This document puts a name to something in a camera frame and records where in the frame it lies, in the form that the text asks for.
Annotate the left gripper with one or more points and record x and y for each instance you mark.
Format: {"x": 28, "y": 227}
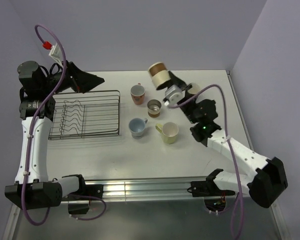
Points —
{"x": 80, "y": 81}

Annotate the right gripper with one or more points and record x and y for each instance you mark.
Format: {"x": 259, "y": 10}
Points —
{"x": 175, "y": 80}

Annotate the cream and brown tumbler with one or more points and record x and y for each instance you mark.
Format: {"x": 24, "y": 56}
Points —
{"x": 159, "y": 75}

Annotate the pale yellow mug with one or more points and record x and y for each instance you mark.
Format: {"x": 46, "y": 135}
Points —
{"x": 169, "y": 132}

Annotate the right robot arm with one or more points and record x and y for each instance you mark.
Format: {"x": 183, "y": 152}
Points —
{"x": 263, "y": 179}

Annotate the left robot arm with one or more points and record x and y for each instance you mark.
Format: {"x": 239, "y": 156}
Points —
{"x": 32, "y": 188}

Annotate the black mug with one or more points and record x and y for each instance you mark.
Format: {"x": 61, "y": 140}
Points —
{"x": 193, "y": 89}

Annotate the pink patterned mug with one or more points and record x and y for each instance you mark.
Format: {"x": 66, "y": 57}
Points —
{"x": 137, "y": 93}

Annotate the light blue mug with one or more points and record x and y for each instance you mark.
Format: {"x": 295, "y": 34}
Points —
{"x": 137, "y": 127}

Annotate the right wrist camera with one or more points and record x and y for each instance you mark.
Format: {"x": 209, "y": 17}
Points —
{"x": 173, "y": 95}

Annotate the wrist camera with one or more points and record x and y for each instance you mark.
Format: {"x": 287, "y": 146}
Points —
{"x": 173, "y": 95}
{"x": 55, "y": 52}

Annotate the wire dish rack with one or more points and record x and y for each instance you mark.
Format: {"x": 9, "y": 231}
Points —
{"x": 85, "y": 115}

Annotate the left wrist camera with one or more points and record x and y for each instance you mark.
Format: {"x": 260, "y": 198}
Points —
{"x": 55, "y": 52}

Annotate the aluminium mounting rail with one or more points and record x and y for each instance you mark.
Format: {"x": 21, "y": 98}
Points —
{"x": 148, "y": 189}

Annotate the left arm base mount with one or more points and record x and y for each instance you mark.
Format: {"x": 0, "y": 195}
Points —
{"x": 75, "y": 187}

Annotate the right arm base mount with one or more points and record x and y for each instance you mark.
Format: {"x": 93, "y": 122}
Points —
{"x": 207, "y": 188}

